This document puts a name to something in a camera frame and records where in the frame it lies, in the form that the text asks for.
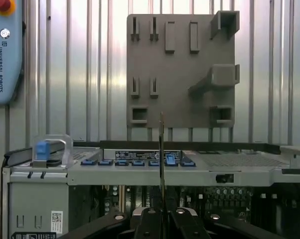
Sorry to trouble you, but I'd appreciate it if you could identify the grey power supply handle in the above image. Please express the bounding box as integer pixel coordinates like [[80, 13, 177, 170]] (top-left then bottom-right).
[[31, 134, 75, 169]]

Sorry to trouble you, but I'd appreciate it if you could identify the grey-brown parts rack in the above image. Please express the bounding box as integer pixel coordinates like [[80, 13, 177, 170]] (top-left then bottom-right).
[[126, 10, 241, 129]]

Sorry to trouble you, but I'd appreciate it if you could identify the green motherboard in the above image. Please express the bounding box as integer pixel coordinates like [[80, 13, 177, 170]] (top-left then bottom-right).
[[69, 185, 300, 226]]

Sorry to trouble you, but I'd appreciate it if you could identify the blue latch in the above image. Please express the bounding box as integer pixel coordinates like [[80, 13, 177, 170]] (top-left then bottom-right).
[[35, 139, 48, 163]]

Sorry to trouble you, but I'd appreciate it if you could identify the grey power supply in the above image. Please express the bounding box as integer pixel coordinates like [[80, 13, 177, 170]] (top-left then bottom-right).
[[7, 181, 70, 239]]

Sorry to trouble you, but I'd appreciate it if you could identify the black case label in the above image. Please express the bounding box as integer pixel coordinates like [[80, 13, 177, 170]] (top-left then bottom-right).
[[114, 149, 182, 160]]

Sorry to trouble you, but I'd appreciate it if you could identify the green RAM stick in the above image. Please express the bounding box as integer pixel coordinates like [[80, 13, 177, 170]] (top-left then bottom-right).
[[158, 111, 167, 215]]

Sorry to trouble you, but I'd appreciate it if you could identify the black PC case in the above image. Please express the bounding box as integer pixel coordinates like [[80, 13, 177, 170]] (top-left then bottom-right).
[[1, 140, 300, 239]]

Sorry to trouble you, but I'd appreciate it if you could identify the pale blue teach pendant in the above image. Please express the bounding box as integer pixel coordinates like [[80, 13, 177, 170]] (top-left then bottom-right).
[[0, 0, 26, 109]]

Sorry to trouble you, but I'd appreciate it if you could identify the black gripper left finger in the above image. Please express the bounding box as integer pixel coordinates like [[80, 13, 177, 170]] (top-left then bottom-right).
[[56, 208, 163, 239]]

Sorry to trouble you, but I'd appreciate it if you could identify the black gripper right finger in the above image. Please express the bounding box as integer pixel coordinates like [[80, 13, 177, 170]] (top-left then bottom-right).
[[167, 208, 288, 239]]

